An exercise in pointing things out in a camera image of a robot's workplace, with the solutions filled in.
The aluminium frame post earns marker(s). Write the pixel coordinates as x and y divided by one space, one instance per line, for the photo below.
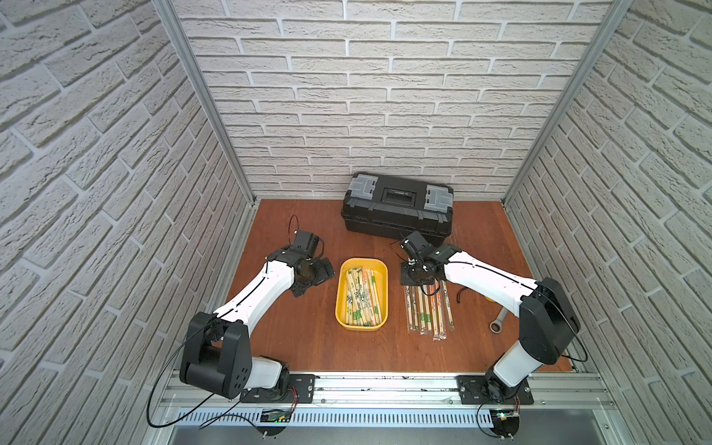
182 46
614 16

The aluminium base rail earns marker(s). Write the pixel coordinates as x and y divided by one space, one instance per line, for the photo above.
396 408

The yellow plastic storage box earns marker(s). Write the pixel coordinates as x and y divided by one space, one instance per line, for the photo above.
363 295

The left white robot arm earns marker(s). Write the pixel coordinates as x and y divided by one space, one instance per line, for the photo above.
217 356

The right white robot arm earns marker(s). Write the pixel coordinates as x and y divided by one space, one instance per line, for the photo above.
546 319

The green panda chopsticks pair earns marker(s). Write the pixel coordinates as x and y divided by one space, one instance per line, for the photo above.
448 306

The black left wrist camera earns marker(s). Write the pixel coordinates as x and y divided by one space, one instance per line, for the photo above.
305 243

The aluminium frame post left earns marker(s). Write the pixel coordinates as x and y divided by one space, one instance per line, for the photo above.
182 46

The black plastic toolbox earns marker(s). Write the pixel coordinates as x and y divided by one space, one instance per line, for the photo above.
394 207

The aluminium frame post right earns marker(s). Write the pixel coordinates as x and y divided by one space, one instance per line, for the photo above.
614 16

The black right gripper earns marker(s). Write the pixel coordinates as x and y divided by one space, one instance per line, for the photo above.
404 279

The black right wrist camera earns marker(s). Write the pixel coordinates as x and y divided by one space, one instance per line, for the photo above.
416 246

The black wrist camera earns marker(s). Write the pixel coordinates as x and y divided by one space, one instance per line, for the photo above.
305 243
416 246

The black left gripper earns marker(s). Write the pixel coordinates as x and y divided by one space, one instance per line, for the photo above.
311 273

